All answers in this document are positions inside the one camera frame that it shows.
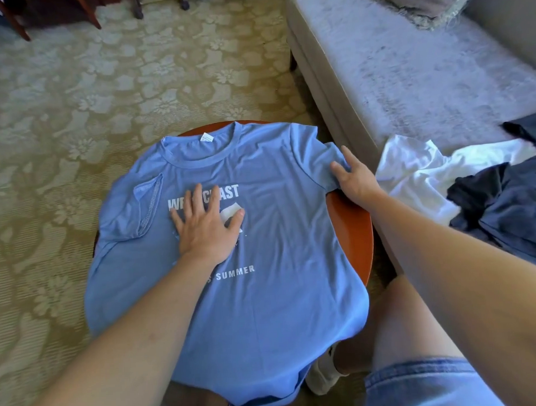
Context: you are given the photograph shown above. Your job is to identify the person's left hand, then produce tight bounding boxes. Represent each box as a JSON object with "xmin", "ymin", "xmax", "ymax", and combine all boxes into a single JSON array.
[{"xmin": 168, "ymin": 182, "xmax": 249, "ymax": 270}]

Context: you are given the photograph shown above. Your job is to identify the person's right hand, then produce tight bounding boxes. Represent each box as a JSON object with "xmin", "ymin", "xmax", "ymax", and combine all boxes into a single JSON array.
[{"xmin": 329, "ymin": 143, "xmax": 387, "ymax": 212}]

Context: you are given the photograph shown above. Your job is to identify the pile of clothes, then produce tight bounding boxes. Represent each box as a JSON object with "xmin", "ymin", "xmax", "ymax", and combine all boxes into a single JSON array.
[{"xmin": 372, "ymin": 109, "xmax": 536, "ymax": 281}]

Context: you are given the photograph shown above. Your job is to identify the light blue printed T-shirt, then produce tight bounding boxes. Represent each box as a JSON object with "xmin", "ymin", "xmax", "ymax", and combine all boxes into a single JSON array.
[{"xmin": 77, "ymin": 117, "xmax": 376, "ymax": 406}]

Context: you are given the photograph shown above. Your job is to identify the person's right forearm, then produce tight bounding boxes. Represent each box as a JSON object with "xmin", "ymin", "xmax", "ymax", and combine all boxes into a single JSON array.
[{"xmin": 365, "ymin": 184, "xmax": 536, "ymax": 406}]

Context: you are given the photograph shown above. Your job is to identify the person's left forearm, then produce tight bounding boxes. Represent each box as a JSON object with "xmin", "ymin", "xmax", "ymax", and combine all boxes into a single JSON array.
[{"xmin": 4, "ymin": 251, "xmax": 227, "ymax": 406}]

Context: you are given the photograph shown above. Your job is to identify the person's right leg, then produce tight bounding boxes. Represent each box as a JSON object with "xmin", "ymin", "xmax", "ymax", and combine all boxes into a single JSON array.
[{"xmin": 329, "ymin": 272, "xmax": 467, "ymax": 376}]

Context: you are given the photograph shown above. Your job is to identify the round wooden table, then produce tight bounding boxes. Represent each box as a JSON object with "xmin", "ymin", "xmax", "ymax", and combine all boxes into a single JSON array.
[{"xmin": 87, "ymin": 115, "xmax": 376, "ymax": 302}]

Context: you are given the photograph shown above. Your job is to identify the grey velvet chaise sofa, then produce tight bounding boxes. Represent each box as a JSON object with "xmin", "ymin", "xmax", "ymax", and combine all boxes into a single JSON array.
[{"xmin": 284, "ymin": 0, "xmax": 536, "ymax": 174}]

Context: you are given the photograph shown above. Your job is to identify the white sneaker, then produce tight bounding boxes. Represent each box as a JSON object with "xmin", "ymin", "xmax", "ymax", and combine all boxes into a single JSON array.
[{"xmin": 303, "ymin": 348, "xmax": 348, "ymax": 397}]

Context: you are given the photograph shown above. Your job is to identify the blue denim shorts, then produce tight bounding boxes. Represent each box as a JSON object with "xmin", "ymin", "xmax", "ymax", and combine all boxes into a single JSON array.
[{"xmin": 362, "ymin": 354, "xmax": 507, "ymax": 406}]

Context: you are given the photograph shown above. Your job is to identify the black valet stand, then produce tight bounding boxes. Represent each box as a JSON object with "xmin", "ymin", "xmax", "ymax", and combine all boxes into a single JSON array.
[{"xmin": 133, "ymin": 0, "xmax": 192, "ymax": 20}]

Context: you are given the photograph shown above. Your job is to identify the dark wooden nightstand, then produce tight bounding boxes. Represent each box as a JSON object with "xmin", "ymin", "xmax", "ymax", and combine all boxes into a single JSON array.
[{"xmin": 0, "ymin": 0, "xmax": 102, "ymax": 43}]

